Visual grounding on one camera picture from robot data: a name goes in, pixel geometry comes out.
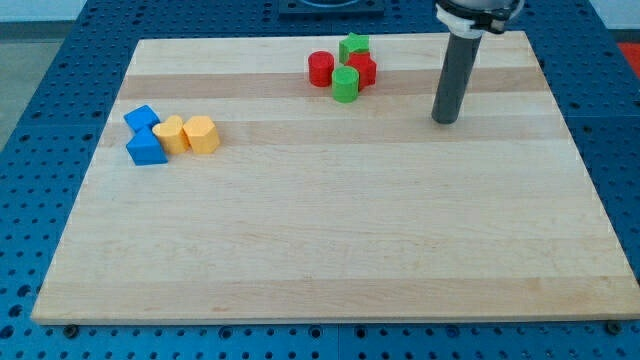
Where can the wooden board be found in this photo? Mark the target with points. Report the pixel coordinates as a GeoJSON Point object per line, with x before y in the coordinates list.
{"type": "Point", "coordinates": [314, 211]}

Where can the green cylinder block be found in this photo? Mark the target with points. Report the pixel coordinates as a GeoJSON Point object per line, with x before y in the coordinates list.
{"type": "Point", "coordinates": [345, 84]}

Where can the red cylinder block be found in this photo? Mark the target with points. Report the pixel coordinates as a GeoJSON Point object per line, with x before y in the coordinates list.
{"type": "Point", "coordinates": [321, 66]}

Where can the red star block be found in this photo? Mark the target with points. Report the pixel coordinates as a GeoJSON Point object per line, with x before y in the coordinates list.
{"type": "Point", "coordinates": [366, 67]}

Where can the yellow pentagon block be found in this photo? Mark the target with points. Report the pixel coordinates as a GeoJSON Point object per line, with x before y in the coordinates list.
{"type": "Point", "coordinates": [202, 134]}

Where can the green star block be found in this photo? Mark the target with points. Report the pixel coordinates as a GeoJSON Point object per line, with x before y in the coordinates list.
{"type": "Point", "coordinates": [352, 43]}

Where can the yellow heart block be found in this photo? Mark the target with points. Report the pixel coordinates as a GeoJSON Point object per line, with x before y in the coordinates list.
{"type": "Point", "coordinates": [171, 135]}

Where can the blue triangle block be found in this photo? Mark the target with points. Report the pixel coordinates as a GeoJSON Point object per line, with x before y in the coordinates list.
{"type": "Point", "coordinates": [145, 149]}

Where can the blue cube block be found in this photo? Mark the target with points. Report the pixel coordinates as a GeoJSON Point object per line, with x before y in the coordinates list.
{"type": "Point", "coordinates": [141, 117]}

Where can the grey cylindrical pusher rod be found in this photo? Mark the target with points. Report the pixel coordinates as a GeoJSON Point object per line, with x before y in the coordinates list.
{"type": "Point", "coordinates": [455, 74]}

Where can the left black bolt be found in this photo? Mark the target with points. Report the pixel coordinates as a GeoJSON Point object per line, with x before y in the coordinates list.
{"type": "Point", "coordinates": [71, 331]}

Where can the black bolt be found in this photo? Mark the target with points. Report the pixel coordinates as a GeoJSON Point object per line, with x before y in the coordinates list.
{"type": "Point", "coordinates": [71, 331]}
{"type": "Point", "coordinates": [613, 327]}

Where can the right black bolt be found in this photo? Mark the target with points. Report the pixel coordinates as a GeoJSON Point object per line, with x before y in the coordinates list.
{"type": "Point", "coordinates": [613, 327]}

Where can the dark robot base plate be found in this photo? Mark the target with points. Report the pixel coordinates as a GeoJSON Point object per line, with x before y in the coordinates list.
{"type": "Point", "coordinates": [299, 8]}

